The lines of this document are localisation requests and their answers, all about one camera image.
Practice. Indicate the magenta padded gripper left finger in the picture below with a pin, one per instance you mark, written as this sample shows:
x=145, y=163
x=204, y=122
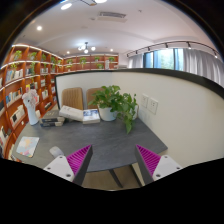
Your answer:
x=72, y=167

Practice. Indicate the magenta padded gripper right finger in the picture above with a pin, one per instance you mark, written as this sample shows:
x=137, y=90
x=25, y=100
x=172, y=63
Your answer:
x=154, y=167

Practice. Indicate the colourful mouse pad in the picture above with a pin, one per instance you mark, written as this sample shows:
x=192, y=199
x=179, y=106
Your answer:
x=27, y=146

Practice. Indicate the grey table leg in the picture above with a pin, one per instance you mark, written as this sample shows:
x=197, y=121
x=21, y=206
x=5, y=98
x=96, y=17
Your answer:
x=114, y=176

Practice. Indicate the dark book stack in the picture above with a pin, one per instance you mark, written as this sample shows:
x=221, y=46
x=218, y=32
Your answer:
x=52, y=118

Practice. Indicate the blue cover book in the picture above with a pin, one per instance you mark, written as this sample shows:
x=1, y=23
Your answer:
x=91, y=116

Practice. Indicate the white open book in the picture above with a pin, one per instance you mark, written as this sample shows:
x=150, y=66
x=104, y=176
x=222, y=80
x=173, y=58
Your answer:
x=71, y=113

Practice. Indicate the green potted plant white pot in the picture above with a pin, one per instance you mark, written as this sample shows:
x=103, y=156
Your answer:
x=122, y=105

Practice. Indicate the right tan chair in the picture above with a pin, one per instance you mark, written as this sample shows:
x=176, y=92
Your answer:
x=90, y=97

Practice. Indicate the orange wooden bookshelf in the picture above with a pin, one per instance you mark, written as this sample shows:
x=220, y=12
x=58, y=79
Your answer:
x=27, y=67

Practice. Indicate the white curtain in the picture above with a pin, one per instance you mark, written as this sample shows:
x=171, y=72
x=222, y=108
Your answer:
x=181, y=59

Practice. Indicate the ceiling chandelier lamp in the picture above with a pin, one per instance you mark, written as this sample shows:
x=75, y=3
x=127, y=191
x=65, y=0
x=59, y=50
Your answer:
x=85, y=48

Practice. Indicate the black ceiling track light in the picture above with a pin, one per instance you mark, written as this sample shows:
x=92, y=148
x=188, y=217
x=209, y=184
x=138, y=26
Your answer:
x=190, y=45

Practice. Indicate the ceiling air vent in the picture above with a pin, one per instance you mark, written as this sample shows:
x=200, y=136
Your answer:
x=111, y=16

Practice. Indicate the right white wall socket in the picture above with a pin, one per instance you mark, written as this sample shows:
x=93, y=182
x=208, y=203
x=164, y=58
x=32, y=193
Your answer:
x=153, y=105

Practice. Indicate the white wall socket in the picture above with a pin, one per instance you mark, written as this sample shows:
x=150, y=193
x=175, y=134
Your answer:
x=153, y=105
x=144, y=100

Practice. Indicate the left white wall socket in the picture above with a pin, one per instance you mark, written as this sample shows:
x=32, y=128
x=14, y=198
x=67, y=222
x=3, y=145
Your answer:
x=144, y=100

